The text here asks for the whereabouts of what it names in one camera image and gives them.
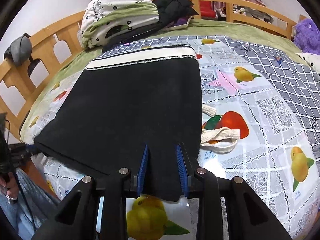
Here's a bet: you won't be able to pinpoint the person's blue jeans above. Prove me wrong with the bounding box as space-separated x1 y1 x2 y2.
0 167 61 240

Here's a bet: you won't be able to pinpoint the white floral print pillow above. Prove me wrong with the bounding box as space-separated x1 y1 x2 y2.
296 52 320 75

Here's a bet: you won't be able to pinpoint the green blanket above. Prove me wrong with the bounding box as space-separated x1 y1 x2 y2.
20 17 304 140

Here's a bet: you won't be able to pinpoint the fruit print lace tablecloth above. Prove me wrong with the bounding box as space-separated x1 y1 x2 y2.
27 36 320 240

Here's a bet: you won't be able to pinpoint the purple plush toy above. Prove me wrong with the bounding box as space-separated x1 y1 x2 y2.
293 18 320 55

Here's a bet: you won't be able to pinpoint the white and green floral quilt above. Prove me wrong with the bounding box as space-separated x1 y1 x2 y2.
80 0 160 49

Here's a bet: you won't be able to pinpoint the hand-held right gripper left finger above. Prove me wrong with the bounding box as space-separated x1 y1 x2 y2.
31 143 150 240

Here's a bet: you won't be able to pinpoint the red chair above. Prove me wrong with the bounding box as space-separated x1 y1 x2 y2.
187 0 218 20

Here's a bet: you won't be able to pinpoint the grey cap on bed frame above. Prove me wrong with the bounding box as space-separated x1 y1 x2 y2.
3 33 33 67

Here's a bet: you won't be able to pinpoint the purple and white cushion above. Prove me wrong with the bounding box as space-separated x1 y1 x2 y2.
164 14 193 31

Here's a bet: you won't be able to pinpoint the black knitted garment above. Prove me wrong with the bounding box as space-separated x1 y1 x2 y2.
105 0 199 50

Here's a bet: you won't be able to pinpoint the cream woven strap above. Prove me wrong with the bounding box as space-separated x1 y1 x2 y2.
200 104 242 154

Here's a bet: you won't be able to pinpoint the person's left hand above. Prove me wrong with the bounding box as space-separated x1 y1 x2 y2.
1 174 19 202

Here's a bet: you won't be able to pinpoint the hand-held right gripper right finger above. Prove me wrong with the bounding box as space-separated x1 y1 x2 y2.
176 143 293 240

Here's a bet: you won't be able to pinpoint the grey checked sheet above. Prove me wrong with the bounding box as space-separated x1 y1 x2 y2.
101 35 320 140

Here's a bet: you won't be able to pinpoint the black pants with white waistband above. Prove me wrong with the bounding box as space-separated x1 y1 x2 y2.
34 44 203 202

